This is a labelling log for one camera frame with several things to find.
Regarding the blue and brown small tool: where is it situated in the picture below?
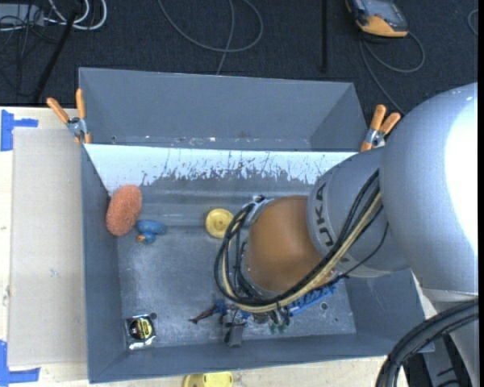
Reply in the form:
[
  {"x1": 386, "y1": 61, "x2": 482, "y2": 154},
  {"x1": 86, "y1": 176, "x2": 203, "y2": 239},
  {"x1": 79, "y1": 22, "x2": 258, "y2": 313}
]
[{"x1": 188, "y1": 298, "x2": 228, "y2": 324}]

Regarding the yellow flat plastic piece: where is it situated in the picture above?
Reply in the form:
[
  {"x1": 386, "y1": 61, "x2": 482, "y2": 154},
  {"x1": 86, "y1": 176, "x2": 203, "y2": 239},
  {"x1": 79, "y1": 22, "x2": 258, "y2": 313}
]
[{"x1": 181, "y1": 371, "x2": 235, "y2": 387}]

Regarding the blue comb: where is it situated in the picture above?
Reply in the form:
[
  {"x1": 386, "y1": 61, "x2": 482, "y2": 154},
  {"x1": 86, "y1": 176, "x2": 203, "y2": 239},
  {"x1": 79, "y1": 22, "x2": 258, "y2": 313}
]
[{"x1": 286, "y1": 281, "x2": 343, "y2": 317}]

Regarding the grey metal bin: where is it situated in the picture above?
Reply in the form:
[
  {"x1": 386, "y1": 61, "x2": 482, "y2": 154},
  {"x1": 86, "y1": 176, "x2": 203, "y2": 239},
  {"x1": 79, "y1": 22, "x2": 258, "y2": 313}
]
[{"x1": 77, "y1": 67, "x2": 436, "y2": 384}]

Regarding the black and yellow tape measure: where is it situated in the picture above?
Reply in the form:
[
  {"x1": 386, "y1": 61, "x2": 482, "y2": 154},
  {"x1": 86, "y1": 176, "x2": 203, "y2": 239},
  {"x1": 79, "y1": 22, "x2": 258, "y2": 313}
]
[{"x1": 125, "y1": 314, "x2": 157, "y2": 351}]

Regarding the yellow round plastic disc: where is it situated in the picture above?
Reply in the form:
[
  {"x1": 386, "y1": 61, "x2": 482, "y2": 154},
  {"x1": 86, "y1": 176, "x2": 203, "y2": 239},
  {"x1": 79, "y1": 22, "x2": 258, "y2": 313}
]
[{"x1": 204, "y1": 208, "x2": 235, "y2": 239}]

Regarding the blue toy duck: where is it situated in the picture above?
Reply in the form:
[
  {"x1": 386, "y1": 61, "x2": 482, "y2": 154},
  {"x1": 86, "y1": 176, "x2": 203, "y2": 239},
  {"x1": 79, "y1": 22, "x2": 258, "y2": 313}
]
[{"x1": 136, "y1": 219, "x2": 167, "y2": 245}]

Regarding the orange round scouring pad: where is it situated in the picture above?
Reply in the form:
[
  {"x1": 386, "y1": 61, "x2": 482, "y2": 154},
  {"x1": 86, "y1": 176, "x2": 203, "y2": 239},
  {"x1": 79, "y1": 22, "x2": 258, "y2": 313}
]
[{"x1": 105, "y1": 184, "x2": 143, "y2": 237}]

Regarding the pale wood flat board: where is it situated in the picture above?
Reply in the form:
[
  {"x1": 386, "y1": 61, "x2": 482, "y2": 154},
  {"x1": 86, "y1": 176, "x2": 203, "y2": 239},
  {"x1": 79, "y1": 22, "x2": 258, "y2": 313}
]
[{"x1": 6, "y1": 128, "x2": 90, "y2": 368}]

